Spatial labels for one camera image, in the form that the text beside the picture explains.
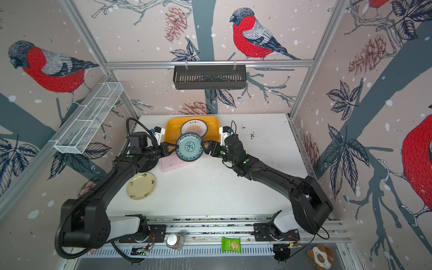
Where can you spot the green snack packet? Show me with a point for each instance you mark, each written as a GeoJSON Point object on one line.
{"type": "Point", "coordinates": [231, 245]}

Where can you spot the large orange sunburst plate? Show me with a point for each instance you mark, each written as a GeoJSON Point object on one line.
{"type": "Point", "coordinates": [196, 126]}

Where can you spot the black wall basket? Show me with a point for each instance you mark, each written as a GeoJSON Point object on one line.
{"type": "Point", "coordinates": [210, 77]}

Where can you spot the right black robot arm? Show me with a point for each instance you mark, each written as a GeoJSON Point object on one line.
{"type": "Point", "coordinates": [310, 204]}

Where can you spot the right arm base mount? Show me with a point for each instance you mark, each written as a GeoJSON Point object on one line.
{"type": "Point", "coordinates": [267, 232]}

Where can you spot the brown white flower toy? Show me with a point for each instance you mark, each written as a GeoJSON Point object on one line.
{"type": "Point", "coordinates": [321, 256]}

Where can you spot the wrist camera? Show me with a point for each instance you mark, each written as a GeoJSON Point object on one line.
{"type": "Point", "coordinates": [224, 132]}
{"type": "Point", "coordinates": [158, 134]}

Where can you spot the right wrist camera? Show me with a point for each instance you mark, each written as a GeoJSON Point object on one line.
{"type": "Point", "coordinates": [224, 132]}

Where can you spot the black round plate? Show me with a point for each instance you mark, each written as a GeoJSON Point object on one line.
{"type": "Point", "coordinates": [149, 165]}

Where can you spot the pale yellow plate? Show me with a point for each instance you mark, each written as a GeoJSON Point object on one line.
{"type": "Point", "coordinates": [141, 186]}

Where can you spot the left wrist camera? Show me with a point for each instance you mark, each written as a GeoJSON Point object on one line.
{"type": "Point", "coordinates": [158, 134]}

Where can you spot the pink rectangular box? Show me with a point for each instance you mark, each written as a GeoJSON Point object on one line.
{"type": "Point", "coordinates": [171, 163]}

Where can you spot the white wire mesh shelf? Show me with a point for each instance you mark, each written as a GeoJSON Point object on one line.
{"type": "Point", "coordinates": [91, 115]}

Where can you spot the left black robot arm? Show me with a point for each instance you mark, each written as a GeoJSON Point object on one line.
{"type": "Point", "coordinates": [84, 223]}

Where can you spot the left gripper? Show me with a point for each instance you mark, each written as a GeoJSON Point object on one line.
{"type": "Point", "coordinates": [165, 148]}

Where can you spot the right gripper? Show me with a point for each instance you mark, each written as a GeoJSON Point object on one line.
{"type": "Point", "coordinates": [214, 145]}

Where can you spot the yellow plastic bin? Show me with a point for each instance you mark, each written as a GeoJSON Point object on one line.
{"type": "Point", "coordinates": [173, 128]}

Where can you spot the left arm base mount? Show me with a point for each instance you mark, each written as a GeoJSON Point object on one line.
{"type": "Point", "coordinates": [154, 234]}

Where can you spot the teal patterned plate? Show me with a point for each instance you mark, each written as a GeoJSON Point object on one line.
{"type": "Point", "coordinates": [190, 147]}

